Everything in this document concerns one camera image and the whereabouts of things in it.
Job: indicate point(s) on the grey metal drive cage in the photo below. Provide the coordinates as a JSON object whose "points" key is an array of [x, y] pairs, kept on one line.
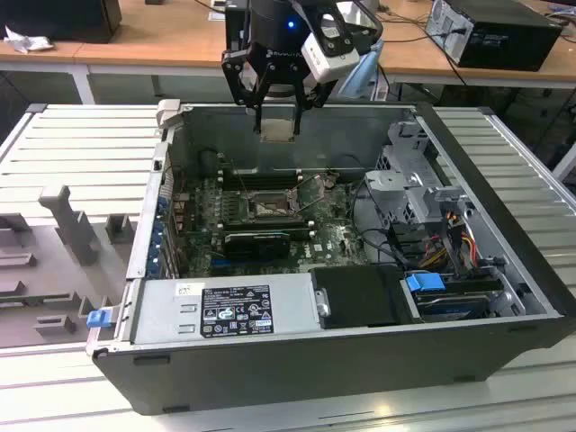
{"points": [[391, 189]]}

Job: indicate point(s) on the green motherboard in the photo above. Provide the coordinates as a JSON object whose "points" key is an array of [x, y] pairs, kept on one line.
{"points": [[333, 234]]}

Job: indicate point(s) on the grey plastic case latch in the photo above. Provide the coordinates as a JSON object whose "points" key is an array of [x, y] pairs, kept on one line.
{"points": [[167, 114]]}

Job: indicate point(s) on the black computer tower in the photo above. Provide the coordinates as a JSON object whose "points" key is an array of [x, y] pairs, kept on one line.
{"points": [[508, 40]]}

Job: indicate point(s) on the blue plastic case latch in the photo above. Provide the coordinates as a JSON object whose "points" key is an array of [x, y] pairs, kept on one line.
{"points": [[99, 318]]}

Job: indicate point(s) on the grey plastic parts rack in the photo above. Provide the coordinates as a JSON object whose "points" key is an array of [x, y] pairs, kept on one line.
{"points": [[45, 279]]}

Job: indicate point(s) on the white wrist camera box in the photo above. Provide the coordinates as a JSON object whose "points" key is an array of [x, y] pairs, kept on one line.
{"points": [[330, 60]]}

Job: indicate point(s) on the hard disk in blue carrier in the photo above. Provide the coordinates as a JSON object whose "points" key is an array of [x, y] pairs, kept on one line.
{"points": [[425, 290]]}

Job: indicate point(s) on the silver square CPU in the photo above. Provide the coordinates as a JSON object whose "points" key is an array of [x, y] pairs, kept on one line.
{"points": [[278, 130]]}

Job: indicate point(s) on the thin metal locking lever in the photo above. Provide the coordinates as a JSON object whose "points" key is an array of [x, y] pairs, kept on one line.
{"points": [[310, 191], [240, 180]]}

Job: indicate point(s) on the CPU socket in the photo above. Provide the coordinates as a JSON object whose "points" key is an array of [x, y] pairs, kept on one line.
{"points": [[267, 204]]}

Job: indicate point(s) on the black box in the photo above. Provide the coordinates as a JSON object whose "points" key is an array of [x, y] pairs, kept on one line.
{"points": [[58, 18]]}

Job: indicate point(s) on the black plastic drive cover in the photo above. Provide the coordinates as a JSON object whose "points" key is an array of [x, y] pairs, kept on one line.
{"points": [[360, 292]]}

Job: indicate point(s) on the black grey PC case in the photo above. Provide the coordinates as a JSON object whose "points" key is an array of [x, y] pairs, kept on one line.
{"points": [[315, 373]]}

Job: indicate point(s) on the wooden desk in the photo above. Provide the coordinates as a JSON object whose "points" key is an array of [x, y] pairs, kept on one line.
{"points": [[405, 49], [157, 36]]}

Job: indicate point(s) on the green RAM stick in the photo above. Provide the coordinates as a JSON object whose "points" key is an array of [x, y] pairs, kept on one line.
{"points": [[270, 228]]}

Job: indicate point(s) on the graphics card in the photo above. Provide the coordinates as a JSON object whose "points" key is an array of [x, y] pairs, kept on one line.
{"points": [[256, 245]]}

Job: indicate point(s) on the grey power supply unit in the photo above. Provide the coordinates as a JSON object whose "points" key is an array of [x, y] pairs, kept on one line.
{"points": [[157, 315]]}

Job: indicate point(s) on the black RAM slot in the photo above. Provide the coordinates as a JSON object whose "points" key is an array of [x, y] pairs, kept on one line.
{"points": [[261, 177], [261, 181], [261, 186], [261, 172]]}

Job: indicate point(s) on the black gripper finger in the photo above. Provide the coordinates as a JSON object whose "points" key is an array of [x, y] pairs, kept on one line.
{"points": [[297, 118], [258, 119]]}

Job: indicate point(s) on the crumpled white paper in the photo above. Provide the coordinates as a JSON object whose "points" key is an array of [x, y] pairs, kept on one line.
{"points": [[27, 42]]}

